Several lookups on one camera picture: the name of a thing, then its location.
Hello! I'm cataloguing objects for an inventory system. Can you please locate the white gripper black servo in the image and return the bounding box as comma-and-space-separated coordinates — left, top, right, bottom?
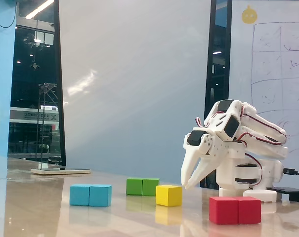
180, 127, 229, 190

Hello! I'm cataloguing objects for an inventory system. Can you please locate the yellow wooden cube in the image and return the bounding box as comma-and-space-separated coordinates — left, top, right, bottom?
155, 185, 183, 207

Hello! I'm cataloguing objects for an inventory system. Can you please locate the red wooden block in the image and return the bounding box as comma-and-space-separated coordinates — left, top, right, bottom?
209, 196, 262, 226

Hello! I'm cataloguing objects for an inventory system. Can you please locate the green wooden block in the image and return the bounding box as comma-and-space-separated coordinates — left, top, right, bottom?
126, 177, 160, 197

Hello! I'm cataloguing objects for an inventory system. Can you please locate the blue wooden block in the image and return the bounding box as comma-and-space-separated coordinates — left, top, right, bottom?
69, 183, 113, 207

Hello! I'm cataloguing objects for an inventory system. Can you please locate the flat black box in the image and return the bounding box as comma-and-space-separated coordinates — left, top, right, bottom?
266, 187, 299, 205

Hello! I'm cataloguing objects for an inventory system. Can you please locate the whiteboard with pen sketches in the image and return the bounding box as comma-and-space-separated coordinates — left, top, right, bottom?
229, 0, 299, 178

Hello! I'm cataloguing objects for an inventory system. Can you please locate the yellow round face sticker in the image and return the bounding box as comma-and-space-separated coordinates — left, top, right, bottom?
241, 5, 258, 25

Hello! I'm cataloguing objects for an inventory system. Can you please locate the black window frame post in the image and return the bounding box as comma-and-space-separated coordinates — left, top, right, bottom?
52, 0, 67, 166
200, 0, 233, 190

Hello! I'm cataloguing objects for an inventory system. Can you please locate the red black arm wire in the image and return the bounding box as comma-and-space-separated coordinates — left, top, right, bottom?
239, 105, 288, 146

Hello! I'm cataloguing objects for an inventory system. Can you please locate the black usb cable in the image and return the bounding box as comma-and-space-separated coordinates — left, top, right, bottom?
282, 168, 299, 180

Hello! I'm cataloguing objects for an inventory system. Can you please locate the flat wooden base plate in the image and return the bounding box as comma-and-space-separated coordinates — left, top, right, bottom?
30, 167, 91, 176

